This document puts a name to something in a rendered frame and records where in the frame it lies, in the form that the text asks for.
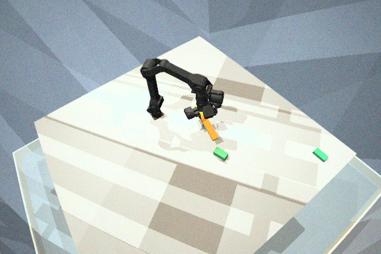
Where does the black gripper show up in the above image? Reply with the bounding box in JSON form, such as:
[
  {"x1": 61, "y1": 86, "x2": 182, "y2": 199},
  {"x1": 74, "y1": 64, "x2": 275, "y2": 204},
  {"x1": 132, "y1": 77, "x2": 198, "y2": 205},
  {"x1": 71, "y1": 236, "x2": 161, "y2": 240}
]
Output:
[{"x1": 184, "y1": 100, "x2": 221, "y2": 120}]

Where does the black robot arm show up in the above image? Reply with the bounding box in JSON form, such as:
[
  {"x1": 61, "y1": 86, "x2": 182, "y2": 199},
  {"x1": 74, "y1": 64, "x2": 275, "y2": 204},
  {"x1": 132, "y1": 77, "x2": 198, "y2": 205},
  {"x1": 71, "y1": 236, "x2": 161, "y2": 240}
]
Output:
[{"x1": 140, "y1": 58, "x2": 224, "y2": 120}]

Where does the yellow long bar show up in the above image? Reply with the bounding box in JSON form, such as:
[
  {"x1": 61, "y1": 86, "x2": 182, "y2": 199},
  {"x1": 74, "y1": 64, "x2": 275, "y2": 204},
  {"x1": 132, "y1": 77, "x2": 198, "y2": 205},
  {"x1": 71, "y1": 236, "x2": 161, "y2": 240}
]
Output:
[{"x1": 199, "y1": 112, "x2": 219, "y2": 141}]

